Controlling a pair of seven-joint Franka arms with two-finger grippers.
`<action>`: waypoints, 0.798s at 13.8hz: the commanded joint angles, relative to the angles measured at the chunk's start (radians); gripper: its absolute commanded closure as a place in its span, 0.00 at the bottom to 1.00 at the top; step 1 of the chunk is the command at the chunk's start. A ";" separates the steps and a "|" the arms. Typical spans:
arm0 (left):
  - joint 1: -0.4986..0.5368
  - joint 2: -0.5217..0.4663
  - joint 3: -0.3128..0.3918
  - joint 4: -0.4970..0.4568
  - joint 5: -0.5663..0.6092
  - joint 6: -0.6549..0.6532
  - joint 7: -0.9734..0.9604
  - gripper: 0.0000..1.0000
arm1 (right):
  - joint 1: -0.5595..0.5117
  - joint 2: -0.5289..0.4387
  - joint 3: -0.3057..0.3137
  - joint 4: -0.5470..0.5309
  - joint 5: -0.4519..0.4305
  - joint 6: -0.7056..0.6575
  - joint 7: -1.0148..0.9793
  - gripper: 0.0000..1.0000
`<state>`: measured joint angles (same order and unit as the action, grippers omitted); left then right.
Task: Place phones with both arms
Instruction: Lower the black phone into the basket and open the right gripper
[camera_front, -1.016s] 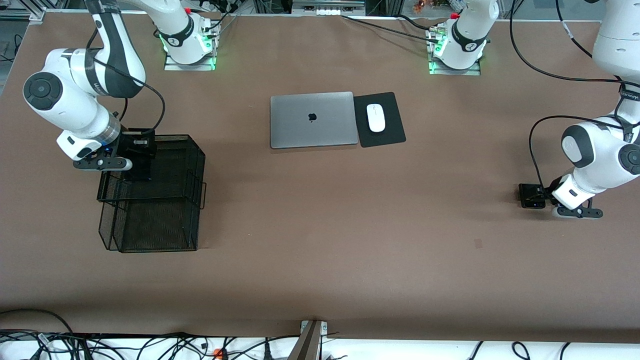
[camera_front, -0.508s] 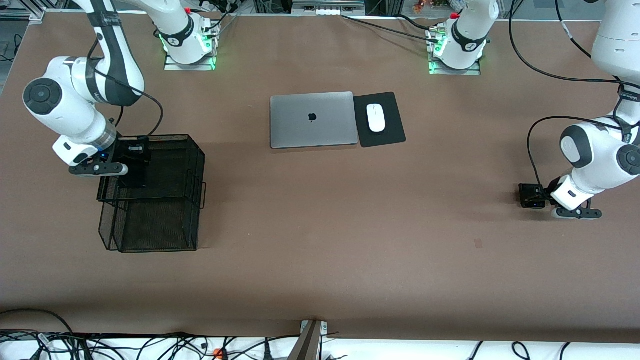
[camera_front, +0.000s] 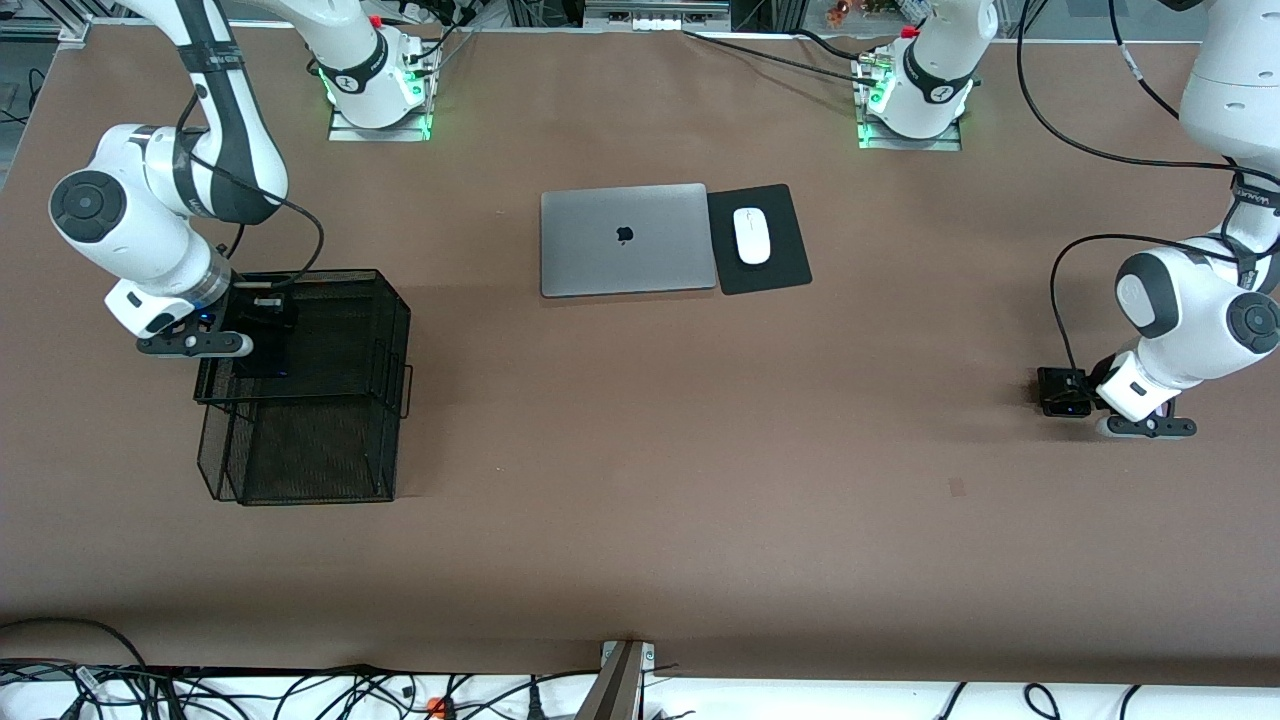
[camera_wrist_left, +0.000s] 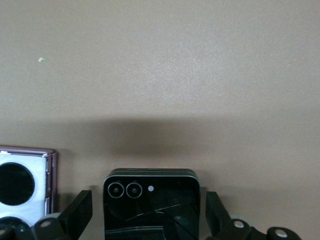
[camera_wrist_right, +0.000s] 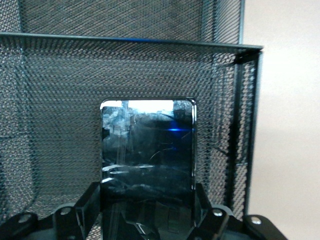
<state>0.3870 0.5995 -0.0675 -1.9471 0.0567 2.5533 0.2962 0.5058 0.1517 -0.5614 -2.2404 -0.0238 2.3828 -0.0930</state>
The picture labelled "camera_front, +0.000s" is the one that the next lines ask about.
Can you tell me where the black mouse pad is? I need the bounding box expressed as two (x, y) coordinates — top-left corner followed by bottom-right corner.
(706, 183), (813, 297)

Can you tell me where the black wire mesh organizer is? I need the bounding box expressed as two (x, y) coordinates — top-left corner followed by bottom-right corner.
(193, 268), (414, 506)

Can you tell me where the grey camera mount pole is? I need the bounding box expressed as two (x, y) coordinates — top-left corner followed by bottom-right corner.
(573, 640), (658, 720)

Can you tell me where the white computer mouse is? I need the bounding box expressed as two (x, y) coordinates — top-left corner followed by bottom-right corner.
(733, 207), (772, 266)

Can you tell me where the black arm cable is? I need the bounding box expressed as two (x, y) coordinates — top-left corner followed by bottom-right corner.
(1017, 0), (1280, 379)
(175, 85), (327, 293)

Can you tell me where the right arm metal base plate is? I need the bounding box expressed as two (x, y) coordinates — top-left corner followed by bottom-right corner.
(328, 60), (433, 143)

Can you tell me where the long black bar phone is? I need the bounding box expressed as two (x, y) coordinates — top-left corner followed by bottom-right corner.
(236, 330), (293, 380)

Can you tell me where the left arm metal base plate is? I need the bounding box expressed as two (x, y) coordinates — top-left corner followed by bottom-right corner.
(855, 55), (963, 153)

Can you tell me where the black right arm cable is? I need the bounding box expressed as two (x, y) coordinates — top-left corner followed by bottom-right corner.
(175, 85), (327, 293)

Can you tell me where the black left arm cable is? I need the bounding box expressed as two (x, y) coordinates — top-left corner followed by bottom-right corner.
(1017, 0), (1280, 379)

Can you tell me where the silver power strip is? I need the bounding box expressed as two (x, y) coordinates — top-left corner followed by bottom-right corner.
(583, 0), (731, 33)

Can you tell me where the aluminium frame profile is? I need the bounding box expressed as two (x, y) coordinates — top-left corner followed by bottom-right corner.
(0, 0), (136, 46)

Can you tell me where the silver laptop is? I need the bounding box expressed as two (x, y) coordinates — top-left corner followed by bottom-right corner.
(540, 183), (719, 299)

